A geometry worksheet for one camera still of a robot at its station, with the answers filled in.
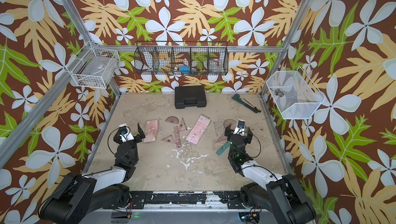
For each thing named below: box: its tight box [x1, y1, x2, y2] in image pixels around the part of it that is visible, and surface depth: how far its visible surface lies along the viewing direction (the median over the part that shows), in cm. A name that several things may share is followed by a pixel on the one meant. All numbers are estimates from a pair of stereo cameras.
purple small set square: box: [178, 117, 188, 133], surface depth 104 cm
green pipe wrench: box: [232, 93, 262, 114], surface depth 114 cm
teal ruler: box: [215, 140, 231, 157], surface depth 93 cm
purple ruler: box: [174, 125, 182, 149], surface depth 98 cm
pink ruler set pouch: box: [185, 113, 212, 146], surface depth 101 cm
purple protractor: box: [164, 115, 180, 124], surface depth 107 cm
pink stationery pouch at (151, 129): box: [143, 119, 159, 143], surface depth 100 cm
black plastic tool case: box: [174, 85, 207, 109], surface depth 114 cm
